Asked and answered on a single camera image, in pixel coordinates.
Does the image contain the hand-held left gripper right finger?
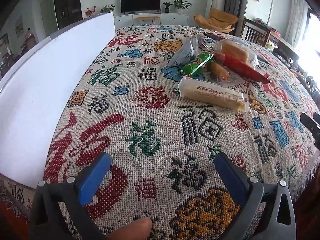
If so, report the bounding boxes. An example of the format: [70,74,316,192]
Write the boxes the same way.
[214,152,297,240]

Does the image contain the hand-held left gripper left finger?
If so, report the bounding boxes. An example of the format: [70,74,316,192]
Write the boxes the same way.
[29,152,112,240]

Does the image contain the red snack packet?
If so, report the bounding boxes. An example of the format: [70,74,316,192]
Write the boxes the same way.
[214,52,272,84]

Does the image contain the pale wafer package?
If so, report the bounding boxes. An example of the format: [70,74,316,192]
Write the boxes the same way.
[178,75,250,112]

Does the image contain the white storage box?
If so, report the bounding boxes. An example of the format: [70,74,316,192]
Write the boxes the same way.
[0,12,116,189]

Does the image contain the orange sausage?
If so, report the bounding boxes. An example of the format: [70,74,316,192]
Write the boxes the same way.
[209,61,230,82]

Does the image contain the clear bread package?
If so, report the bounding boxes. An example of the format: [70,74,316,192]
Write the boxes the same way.
[213,39,259,70]

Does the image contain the green snack packet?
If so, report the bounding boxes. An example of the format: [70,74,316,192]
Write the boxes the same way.
[180,52,215,78]

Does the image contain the grey white snack bag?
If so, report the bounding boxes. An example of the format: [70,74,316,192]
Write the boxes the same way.
[169,35,200,67]

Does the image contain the person's left hand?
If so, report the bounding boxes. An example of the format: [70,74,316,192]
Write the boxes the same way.
[105,216,153,240]

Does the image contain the printed woven blanket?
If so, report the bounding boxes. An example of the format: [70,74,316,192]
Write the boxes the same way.
[0,24,320,240]

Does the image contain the wooden dining table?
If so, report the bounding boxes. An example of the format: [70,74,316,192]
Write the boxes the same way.
[269,32,300,63]

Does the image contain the white curtain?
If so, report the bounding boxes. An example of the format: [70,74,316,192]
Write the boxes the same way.
[285,0,310,48]

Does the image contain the dark wooden chair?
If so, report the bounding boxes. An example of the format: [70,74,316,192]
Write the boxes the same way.
[240,17,272,48]

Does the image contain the orange lounge chair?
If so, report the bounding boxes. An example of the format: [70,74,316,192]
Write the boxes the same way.
[194,8,239,33]

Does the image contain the red flower vase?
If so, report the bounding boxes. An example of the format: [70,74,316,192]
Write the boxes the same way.
[84,6,97,18]

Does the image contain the white television cabinet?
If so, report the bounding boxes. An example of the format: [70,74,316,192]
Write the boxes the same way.
[114,12,189,27]

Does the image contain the wooden stool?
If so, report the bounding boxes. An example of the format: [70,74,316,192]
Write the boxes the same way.
[135,16,160,25]

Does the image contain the bushy green potted plant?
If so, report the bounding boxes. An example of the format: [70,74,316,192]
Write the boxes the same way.
[100,4,116,14]

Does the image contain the large leafy potted plant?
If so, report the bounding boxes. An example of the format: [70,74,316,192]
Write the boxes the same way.
[171,0,192,14]

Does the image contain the dark glass cabinet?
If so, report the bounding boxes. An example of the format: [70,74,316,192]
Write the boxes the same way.
[53,0,83,29]

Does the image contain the black television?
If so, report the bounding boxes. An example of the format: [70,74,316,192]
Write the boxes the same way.
[120,0,161,14]

